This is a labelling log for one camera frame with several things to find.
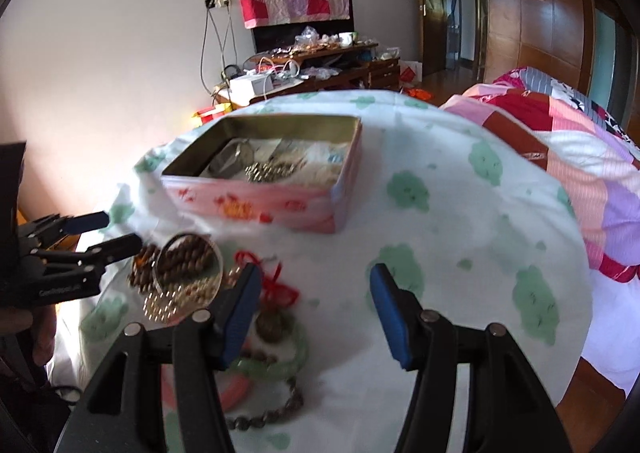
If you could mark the wall socket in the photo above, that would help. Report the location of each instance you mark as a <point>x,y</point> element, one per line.
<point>218,2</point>

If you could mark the white box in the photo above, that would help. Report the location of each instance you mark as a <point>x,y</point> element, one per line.
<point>250,85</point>

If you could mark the brown round pendant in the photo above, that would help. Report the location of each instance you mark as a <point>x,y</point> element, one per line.
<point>275,328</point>

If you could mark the bed with colourful quilt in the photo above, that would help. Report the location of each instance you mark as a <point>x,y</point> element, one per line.
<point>575,143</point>

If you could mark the wooden cabinet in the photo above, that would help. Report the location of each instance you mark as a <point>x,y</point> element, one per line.
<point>350,78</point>

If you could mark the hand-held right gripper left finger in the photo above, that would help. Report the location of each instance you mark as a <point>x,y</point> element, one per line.
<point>245,313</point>

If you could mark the black television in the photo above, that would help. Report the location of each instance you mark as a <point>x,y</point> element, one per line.
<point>280,35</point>

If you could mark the wooden wardrobe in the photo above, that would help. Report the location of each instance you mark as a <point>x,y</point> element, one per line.
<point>550,33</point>

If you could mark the red and yellow carton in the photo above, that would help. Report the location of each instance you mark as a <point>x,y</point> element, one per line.
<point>212,112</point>

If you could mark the pink tin box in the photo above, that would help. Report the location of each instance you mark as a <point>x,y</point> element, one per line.
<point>250,203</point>

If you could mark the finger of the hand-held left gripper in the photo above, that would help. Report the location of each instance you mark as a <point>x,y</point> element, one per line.
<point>120,246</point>
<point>90,221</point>

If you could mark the white green-print tablecloth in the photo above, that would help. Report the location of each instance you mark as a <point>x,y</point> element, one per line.
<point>450,258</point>

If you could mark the white paper sheet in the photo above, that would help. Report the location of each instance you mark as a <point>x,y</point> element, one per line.
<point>320,153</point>

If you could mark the silver metal bangle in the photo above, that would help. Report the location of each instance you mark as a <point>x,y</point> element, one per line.
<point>220,265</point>

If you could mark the person's left hand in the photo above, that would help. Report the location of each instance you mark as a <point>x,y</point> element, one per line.
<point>42,338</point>

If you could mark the pink bangle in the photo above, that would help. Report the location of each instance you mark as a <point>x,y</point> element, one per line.
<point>237,395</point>

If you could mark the clear plastic bag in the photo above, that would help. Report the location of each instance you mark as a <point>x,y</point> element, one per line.
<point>307,35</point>

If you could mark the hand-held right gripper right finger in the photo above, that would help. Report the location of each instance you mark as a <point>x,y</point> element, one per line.
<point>392,318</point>

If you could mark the white mug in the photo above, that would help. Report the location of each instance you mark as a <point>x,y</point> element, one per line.
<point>346,38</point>

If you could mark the green jade bangle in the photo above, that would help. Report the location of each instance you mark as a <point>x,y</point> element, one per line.
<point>300,353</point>

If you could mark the wooden door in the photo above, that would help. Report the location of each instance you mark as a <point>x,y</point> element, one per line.
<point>430,33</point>

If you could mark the red and white bag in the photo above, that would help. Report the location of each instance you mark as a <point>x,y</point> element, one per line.
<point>411,73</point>

